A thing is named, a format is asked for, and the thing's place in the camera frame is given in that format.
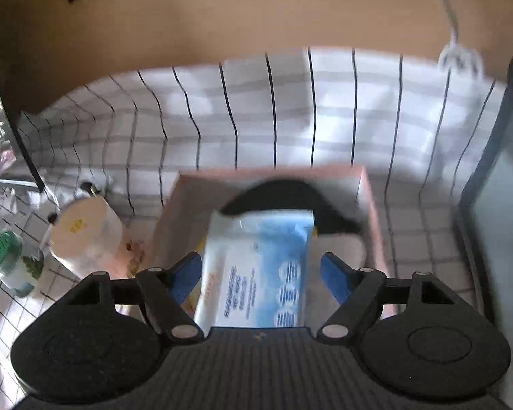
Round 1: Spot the glass panel with black frame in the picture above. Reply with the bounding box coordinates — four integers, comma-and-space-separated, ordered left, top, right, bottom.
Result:
452, 0, 513, 351

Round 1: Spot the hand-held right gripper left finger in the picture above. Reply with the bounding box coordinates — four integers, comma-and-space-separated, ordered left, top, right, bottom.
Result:
70, 251, 204, 345

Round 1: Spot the glass jar with wooden lid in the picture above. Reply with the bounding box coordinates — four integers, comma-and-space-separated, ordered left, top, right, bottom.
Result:
38, 181, 127, 280

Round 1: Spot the blue white wet wipes pack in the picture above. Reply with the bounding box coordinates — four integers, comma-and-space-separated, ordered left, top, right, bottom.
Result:
192, 209, 316, 329

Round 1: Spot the black cloth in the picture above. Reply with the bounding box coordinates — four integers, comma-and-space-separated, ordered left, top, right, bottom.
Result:
220, 179, 364, 235

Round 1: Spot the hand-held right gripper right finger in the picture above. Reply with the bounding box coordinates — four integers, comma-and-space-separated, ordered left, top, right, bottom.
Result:
316, 252, 453, 342

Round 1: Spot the plaid bed sheet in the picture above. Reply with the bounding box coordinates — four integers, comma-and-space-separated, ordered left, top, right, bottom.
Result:
0, 47, 509, 394

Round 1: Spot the white cable with plug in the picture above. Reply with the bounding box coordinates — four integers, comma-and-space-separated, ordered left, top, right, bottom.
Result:
412, 0, 485, 78

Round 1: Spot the white bottle with green lid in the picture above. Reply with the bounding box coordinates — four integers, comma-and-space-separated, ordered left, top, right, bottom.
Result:
0, 230, 45, 299

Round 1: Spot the pink cardboard box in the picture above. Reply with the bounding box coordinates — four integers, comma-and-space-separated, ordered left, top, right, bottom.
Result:
152, 164, 397, 320

